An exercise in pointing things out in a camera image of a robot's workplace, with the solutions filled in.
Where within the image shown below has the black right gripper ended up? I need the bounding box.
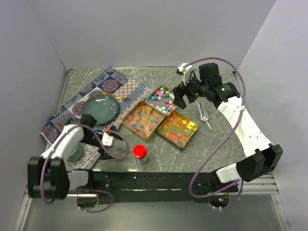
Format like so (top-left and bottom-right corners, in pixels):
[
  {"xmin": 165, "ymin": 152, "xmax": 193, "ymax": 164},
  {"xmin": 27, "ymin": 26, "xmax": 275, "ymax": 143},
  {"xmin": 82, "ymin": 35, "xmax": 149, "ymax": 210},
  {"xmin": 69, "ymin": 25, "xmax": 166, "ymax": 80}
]
[{"xmin": 172, "ymin": 71, "xmax": 208, "ymax": 110}]

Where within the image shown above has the red jar lid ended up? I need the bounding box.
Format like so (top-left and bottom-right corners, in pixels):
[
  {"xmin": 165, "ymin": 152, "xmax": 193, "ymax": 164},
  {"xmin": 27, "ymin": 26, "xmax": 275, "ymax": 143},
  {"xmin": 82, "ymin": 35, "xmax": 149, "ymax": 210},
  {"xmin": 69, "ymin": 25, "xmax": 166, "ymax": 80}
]
[{"xmin": 133, "ymin": 144, "xmax": 147, "ymax": 159}]

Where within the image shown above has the metal scoop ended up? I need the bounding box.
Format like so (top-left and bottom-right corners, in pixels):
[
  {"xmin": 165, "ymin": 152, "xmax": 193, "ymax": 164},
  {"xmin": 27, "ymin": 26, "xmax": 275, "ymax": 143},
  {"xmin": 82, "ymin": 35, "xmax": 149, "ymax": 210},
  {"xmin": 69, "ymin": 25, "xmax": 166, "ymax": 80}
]
[{"xmin": 196, "ymin": 102, "xmax": 213, "ymax": 132}]

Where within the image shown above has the clear glass jar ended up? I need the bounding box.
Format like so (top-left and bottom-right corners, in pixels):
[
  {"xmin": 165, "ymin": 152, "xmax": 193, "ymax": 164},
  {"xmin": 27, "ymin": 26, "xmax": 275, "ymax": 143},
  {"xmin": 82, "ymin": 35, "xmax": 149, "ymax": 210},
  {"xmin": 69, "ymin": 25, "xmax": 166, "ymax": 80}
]
[{"xmin": 134, "ymin": 155, "xmax": 148, "ymax": 166}]

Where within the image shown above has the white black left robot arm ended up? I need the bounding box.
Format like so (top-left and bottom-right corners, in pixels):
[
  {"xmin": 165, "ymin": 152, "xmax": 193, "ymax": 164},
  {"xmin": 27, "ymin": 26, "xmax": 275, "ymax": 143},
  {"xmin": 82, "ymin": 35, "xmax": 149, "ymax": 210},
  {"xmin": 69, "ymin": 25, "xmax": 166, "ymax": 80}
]
[{"xmin": 27, "ymin": 114, "xmax": 126, "ymax": 204}]

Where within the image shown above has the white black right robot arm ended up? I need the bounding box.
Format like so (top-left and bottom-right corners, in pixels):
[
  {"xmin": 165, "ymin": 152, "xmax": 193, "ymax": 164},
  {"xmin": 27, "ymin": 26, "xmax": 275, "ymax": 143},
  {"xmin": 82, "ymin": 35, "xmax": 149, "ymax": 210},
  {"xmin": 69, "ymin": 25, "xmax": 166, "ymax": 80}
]
[{"xmin": 173, "ymin": 63, "xmax": 283, "ymax": 192}]

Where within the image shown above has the pink tin of star candies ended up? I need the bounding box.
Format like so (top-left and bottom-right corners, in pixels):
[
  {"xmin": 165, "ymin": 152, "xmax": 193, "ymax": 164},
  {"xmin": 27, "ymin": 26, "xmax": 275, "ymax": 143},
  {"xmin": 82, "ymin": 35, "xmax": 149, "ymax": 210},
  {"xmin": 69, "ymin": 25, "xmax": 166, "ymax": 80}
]
[{"xmin": 144, "ymin": 84, "xmax": 178, "ymax": 115}]

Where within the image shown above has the gold tin of popsicle candies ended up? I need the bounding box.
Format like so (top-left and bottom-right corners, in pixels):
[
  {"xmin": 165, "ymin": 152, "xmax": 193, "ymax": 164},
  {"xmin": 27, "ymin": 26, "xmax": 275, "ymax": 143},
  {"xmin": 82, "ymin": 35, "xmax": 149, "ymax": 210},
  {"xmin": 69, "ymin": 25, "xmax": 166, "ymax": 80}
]
[{"xmin": 121, "ymin": 101, "xmax": 166, "ymax": 142}]

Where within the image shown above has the dark tin of gummy candies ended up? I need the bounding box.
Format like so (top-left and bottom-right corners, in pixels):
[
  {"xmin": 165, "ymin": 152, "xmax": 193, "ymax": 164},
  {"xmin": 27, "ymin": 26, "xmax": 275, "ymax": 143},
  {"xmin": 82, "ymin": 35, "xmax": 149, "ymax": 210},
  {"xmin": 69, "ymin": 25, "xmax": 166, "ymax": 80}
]
[{"xmin": 156, "ymin": 111, "xmax": 199, "ymax": 152}]

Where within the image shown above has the teal ceramic plate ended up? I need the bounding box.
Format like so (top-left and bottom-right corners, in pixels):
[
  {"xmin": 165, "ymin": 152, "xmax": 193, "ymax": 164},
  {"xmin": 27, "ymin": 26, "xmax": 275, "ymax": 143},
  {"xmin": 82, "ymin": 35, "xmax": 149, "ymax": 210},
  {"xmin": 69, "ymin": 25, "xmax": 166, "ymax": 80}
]
[{"xmin": 82, "ymin": 94, "xmax": 119, "ymax": 125}]

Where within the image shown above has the gold fork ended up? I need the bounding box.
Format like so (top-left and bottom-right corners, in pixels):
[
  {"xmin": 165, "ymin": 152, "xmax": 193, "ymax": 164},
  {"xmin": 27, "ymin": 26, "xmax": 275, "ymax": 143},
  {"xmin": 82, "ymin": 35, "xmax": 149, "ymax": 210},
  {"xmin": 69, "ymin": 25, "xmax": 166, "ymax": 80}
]
[{"xmin": 102, "ymin": 91, "xmax": 129, "ymax": 101}]

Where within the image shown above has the patterned paper placemat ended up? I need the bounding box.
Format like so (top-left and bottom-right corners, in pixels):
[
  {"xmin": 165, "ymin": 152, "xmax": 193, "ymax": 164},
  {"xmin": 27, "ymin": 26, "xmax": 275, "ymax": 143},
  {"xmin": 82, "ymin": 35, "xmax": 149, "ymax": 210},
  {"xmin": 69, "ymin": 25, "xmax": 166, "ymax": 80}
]
[{"xmin": 40, "ymin": 66, "xmax": 154, "ymax": 170}]

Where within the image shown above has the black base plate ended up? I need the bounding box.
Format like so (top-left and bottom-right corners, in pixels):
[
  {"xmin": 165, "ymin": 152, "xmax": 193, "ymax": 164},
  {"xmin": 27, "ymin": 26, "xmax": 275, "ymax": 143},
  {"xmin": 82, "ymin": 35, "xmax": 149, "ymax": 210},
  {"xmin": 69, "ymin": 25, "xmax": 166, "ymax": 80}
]
[{"xmin": 36, "ymin": 167, "xmax": 267, "ymax": 205}]

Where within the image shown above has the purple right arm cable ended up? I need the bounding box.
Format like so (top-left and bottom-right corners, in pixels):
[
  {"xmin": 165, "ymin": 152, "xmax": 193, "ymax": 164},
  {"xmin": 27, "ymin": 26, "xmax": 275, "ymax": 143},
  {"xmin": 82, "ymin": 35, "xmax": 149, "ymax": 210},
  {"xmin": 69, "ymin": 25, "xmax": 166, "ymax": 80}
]
[{"xmin": 184, "ymin": 57, "xmax": 246, "ymax": 209}]

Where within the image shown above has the aluminium rail frame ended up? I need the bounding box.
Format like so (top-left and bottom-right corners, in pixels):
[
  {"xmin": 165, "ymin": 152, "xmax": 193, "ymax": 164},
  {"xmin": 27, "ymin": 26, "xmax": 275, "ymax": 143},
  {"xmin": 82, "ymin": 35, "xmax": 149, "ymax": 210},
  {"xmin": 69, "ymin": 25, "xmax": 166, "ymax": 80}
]
[{"xmin": 13, "ymin": 68, "xmax": 289, "ymax": 231}]

